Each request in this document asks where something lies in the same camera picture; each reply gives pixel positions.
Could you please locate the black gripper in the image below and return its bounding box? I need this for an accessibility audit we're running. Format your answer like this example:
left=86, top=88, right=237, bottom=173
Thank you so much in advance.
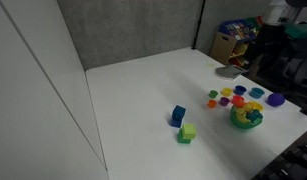
left=258, top=23, right=288, bottom=53

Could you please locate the blue toy bin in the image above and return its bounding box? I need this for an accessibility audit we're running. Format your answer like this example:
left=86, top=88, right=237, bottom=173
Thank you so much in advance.
left=218, top=18, right=262, bottom=42

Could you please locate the wooden toy shelf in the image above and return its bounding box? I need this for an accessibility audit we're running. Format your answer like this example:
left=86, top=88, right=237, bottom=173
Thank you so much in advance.
left=209, top=16, right=264, bottom=68

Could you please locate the blue toy piece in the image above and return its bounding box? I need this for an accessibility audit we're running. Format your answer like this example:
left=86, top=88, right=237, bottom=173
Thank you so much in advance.
left=247, top=109, right=264, bottom=123

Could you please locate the yellow star toy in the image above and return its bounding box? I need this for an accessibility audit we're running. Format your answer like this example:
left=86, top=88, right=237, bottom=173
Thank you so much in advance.
left=235, top=108, right=251, bottom=125

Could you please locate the green bowl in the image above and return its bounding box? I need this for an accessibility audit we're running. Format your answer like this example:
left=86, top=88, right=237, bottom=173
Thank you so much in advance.
left=230, top=104, right=265, bottom=130

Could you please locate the black office chair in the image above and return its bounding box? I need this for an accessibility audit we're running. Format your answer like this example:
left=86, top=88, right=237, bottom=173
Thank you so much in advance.
left=259, top=36, right=307, bottom=101

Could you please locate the light blue cup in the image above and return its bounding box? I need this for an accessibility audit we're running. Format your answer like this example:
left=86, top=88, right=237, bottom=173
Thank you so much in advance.
left=248, top=87, right=265, bottom=100

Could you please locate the dark blue cup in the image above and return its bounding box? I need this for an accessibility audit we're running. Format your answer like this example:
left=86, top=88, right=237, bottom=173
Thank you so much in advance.
left=233, top=85, right=248, bottom=96

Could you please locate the large purple cup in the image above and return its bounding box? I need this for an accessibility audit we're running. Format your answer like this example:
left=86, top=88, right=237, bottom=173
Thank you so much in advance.
left=267, top=92, right=286, bottom=108

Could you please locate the large yellow cup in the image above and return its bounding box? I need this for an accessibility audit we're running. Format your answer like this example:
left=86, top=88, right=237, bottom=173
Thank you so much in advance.
left=250, top=101, right=265, bottom=112

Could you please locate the small yellow cup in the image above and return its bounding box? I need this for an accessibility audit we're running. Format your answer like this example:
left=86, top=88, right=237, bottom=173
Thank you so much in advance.
left=221, top=87, right=234, bottom=98

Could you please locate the red cup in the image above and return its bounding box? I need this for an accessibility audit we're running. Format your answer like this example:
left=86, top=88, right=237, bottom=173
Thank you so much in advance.
left=231, top=95, right=245, bottom=108

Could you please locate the black stand pole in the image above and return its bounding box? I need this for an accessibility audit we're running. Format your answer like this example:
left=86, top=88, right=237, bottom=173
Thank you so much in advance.
left=191, top=0, right=207, bottom=50

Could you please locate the small purple cup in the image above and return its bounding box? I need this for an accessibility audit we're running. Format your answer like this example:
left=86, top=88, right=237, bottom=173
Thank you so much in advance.
left=218, top=96, right=231, bottom=107

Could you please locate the blue cube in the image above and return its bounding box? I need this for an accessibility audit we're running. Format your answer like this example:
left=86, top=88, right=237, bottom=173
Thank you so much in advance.
left=170, top=117, right=183, bottom=128
left=171, top=104, right=187, bottom=122

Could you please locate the light green cube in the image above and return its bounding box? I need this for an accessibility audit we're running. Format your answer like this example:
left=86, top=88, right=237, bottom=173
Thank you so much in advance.
left=181, top=123, right=198, bottom=140

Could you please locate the dark green cube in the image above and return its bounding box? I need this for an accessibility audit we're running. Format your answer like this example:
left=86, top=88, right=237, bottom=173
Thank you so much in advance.
left=177, top=129, right=192, bottom=145

